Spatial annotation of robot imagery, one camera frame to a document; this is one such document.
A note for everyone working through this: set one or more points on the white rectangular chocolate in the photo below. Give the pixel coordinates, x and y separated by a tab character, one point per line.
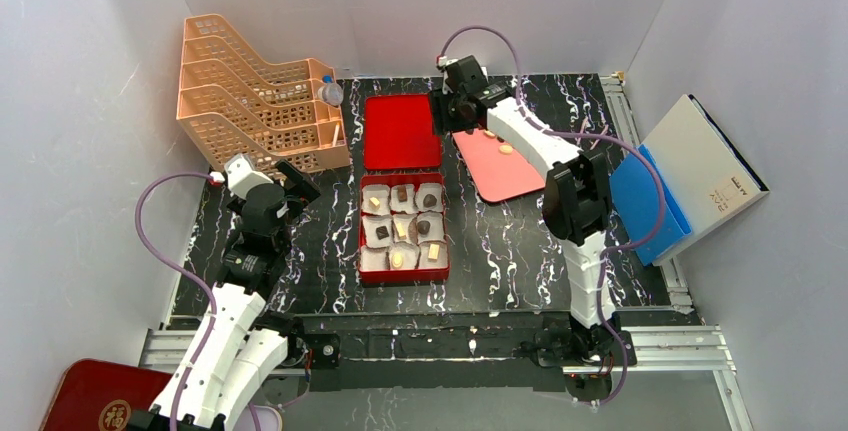
433	251

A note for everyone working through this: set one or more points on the red chocolate box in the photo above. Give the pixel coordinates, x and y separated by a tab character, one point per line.
374	254

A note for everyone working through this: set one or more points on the dark red round tin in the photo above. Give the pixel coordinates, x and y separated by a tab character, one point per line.
99	395

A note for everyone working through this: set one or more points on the orange plastic file rack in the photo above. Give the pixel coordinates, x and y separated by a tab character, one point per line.
232	101

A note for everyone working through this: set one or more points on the white block chocolate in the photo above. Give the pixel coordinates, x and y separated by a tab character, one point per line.
402	230

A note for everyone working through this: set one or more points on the pink plastic tray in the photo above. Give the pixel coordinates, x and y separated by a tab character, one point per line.
497	177

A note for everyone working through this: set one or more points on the dark square chocolate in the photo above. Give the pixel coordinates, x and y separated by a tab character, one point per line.
382	233

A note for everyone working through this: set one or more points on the blue folder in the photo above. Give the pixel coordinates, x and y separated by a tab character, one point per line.
635	198

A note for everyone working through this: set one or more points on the red tin lid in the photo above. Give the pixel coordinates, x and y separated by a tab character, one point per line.
398	133

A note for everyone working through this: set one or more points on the aluminium rail frame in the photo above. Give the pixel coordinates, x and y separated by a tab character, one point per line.
478	346

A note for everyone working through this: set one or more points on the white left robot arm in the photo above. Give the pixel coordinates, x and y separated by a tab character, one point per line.
236	345

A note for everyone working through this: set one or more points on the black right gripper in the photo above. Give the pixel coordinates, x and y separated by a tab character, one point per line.
454	108

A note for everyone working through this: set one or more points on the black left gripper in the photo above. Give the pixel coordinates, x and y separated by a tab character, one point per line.
296	188

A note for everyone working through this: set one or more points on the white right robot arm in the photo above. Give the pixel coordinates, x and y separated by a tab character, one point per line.
576	198

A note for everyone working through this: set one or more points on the plastic water bottle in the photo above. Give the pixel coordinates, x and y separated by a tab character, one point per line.
331	92

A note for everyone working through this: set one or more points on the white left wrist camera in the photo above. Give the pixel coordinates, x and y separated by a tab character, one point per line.
242	176

